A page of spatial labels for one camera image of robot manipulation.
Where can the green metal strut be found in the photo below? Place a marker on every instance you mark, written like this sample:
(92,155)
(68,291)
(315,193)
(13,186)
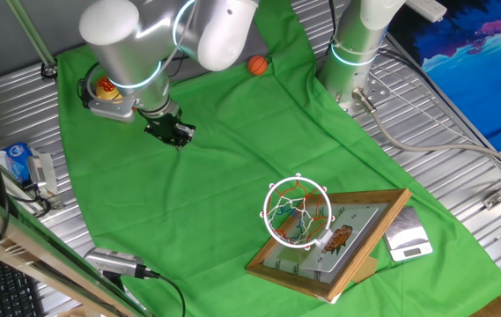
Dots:
(30,31)

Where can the silver digital scale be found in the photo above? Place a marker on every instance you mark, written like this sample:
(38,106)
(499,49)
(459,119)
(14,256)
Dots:
(406,231)

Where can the silver metal camera bracket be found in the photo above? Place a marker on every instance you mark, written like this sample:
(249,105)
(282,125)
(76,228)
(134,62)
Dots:
(52,200)

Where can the silver ribbed depth camera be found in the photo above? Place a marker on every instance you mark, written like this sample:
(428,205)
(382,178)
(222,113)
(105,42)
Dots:
(113,260)

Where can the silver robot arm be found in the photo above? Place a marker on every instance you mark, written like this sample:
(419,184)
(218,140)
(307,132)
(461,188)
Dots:
(144,44)

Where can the blue tissue pack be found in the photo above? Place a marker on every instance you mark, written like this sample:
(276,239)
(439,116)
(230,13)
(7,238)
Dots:
(17,163)

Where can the golden piggy bank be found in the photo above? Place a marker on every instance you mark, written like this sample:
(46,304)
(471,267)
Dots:
(107,90)

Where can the white power strip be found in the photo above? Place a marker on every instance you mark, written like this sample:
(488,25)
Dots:
(426,8)

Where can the green cloth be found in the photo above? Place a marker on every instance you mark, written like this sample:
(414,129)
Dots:
(232,154)

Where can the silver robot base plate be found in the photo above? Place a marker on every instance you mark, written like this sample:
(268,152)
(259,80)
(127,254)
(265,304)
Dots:
(375,90)

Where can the blue printed mat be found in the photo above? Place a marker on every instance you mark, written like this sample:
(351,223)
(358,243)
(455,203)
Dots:
(474,79)

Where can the wooden beam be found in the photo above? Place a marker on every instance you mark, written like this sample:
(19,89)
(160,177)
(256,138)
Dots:
(34,251)

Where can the white toy basketball hoop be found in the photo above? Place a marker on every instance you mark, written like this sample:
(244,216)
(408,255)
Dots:
(360,220)

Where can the small orange basketball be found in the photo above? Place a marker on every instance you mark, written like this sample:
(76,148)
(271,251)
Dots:
(257,65)

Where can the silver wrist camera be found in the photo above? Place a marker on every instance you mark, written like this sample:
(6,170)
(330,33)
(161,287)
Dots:
(111,110)

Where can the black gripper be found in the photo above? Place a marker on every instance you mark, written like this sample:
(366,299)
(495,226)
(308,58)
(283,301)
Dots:
(162,123)

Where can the wooden picture frame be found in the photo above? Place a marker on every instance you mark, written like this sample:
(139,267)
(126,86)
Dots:
(373,196)

